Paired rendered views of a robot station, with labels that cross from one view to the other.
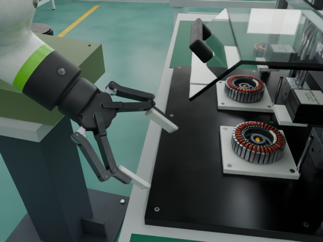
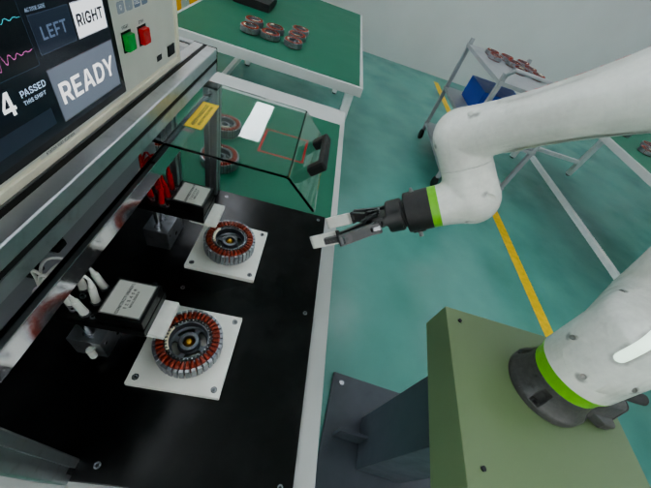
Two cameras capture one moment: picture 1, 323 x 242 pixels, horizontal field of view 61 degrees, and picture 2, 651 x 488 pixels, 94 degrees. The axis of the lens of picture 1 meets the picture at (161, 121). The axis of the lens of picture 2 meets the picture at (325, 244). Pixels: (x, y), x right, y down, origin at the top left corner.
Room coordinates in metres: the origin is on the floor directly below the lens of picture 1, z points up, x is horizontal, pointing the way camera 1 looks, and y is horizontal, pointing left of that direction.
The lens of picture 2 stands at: (0.93, -0.15, 1.36)
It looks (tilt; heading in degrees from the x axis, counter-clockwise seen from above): 46 degrees down; 161
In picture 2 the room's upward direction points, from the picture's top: 23 degrees clockwise
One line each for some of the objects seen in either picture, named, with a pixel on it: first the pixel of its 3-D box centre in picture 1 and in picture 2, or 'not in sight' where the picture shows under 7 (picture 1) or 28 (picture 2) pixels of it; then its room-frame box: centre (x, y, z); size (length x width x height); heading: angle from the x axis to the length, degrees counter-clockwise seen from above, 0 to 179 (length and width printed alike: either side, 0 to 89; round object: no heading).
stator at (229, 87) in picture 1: (244, 88); (189, 342); (0.70, -0.24, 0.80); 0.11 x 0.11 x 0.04
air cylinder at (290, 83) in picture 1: (295, 91); (101, 326); (0.69, -0.38, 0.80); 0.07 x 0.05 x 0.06; 173
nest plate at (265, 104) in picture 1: (242, 95); (190, 348); (0.70, -0.24, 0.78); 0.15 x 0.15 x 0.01; 83
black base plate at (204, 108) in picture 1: (253, 124); (204, 294); (0.58, -0.24, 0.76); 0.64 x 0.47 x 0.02; 173
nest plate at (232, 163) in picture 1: (255, 150); (229, 249); (0.46, -0.21, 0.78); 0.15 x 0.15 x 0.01; 83
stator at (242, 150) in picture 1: (257, 141); (230, 242); (0.46, -0.21, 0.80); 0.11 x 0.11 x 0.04
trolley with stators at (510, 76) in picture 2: not in sight; (483, 121); (-1.54, 1.59, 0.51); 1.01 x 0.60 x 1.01; 173
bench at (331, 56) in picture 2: not in sight; (283, 71); (-1.80, -0.14, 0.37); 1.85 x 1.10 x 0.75; 173
